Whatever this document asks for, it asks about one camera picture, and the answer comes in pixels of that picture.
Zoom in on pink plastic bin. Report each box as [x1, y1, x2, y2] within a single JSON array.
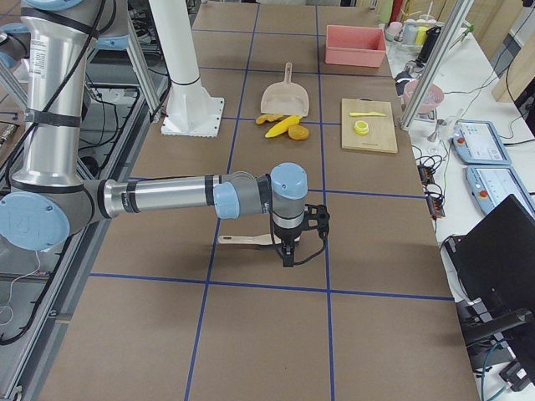
[[325, 25, 386, 68]]

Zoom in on yellow plastic toy knife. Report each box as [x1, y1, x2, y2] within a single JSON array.
[[349, 111, 387, 117]]

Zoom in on blue teach pendant near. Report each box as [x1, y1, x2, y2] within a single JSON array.
[[465, 165, 534, 216]]

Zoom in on brown toy potato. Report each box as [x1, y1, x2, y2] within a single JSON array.
[[288, 125, 310, 141]]

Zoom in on black water bottle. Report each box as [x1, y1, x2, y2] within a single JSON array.
[[415, 26, 442, 67]]

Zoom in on beige plastic dustpan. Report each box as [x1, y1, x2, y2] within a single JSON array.
[[260, 62, 309, 117]]

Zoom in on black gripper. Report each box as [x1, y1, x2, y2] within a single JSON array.
[[270, 204, 330, 267]]

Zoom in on yellow toy corn cob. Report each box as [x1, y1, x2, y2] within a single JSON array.
[[265, 115, 302, 138]]

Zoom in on wooden cutting board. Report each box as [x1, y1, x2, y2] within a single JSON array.
[[341, 99, 398, 154]]

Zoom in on blue teach pendant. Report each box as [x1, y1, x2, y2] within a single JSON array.
[[465, 165, 534, 216], [451, 119, 512, 165]]

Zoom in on aluminium frame post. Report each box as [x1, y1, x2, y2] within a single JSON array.
[[400, 0, 474, 131]]

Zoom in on pink bowl with ice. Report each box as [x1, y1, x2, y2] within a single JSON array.
[[403, 79, 445, 114]]

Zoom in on black monitor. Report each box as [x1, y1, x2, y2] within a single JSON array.
[[446, 195, 534, 375]]

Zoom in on tan toy ginger root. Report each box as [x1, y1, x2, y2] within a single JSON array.
[[255, 114, 284, 125]]

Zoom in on blue teach pendant far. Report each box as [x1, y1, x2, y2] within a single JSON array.
[[451, 119, 512, 165]]

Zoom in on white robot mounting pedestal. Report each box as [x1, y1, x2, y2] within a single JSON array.
[[150, 0, 224, 138]]

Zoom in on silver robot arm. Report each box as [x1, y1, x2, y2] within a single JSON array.
[[1, 1, 329, 267], [1, 23, 31, 69]]

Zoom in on yellow toy lemon slices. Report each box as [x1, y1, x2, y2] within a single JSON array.
[[354, 120, 369, 135]]

